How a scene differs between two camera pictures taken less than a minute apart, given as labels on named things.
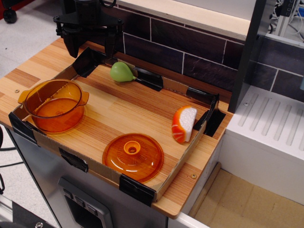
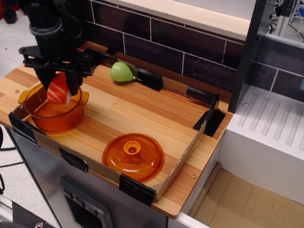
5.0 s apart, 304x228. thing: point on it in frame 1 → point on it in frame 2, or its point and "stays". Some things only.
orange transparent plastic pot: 54,105 stays
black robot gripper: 87,24 → 55,52
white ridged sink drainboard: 272,121 stays
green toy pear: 120,72 stays
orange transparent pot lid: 137,156 stays
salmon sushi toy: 183,123 → 58,90
